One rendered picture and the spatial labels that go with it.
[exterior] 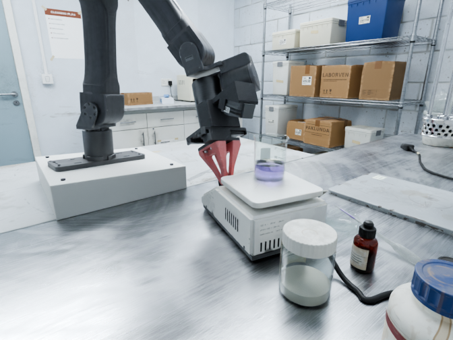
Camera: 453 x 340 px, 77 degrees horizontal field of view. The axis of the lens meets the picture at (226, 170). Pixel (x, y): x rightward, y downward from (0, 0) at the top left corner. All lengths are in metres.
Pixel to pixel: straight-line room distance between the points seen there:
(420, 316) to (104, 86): 0.61
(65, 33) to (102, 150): 2.73
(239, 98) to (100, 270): 0.32
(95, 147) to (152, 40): 3.00
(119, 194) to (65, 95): 2.76
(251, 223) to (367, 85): 2.26
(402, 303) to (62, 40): 3.29
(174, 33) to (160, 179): 0.29
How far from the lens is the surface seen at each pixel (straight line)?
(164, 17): 0.60
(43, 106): 3.31
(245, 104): 0.47
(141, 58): 3.55
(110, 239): 0.50
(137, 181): 0.62
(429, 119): 0.64
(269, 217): 0.39
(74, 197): 0.59
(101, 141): 0.69
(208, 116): 0.51
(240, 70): 0.54
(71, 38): 3.37
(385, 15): 2.62
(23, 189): 0.80
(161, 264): 0.42
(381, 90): 2.54
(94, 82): 0.66
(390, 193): 0.70
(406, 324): 0.25
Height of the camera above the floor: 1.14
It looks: 17 degrees down
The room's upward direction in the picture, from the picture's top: straight up
